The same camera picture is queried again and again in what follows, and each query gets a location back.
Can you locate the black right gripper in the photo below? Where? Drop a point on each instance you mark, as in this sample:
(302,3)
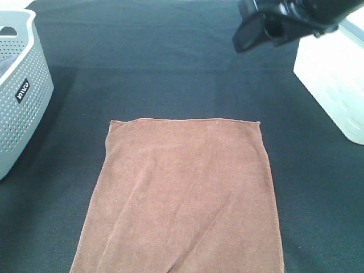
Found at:
(281,22)

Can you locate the brown towel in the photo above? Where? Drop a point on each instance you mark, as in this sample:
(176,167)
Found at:
(192,195)

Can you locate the grey towel in basket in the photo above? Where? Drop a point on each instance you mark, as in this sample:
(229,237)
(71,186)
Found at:
(8,65)

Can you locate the white plastic storage bin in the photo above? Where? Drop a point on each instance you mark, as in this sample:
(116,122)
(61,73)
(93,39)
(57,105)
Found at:
(331,68)

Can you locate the black table cloth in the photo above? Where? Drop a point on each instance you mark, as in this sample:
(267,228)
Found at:
(123,60)

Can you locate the white perforated laundry basket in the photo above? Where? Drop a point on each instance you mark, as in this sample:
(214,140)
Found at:
(25,94)

